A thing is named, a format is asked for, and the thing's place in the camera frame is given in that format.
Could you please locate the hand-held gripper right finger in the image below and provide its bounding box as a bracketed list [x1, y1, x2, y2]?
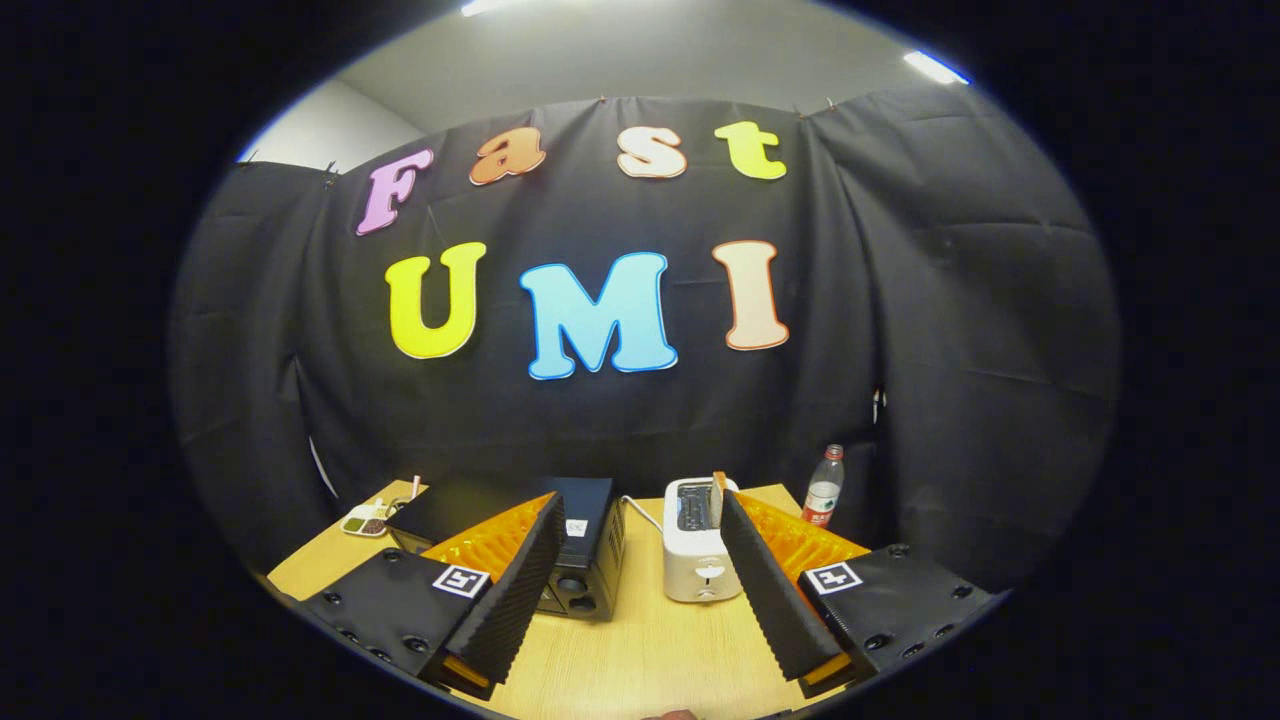
[718, 488, 1001, 699]

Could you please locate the white pop-up toaster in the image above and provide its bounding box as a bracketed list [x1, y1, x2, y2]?
[663, 477, 743, 603]

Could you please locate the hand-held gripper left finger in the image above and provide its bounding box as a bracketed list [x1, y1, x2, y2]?
[300, 492, 566, 701]

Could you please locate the white toaster power cable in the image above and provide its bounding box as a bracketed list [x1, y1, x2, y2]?
[620, 495, 666, 536]

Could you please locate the clear plastic water bottle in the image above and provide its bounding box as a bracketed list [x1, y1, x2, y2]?
[802, 444, 846, 528]

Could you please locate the black toaster oven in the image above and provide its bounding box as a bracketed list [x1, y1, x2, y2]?
[385, 476, 627, 621]

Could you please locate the white divided bean dish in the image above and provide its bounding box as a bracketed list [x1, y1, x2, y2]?
[340, 500, 391, 538]

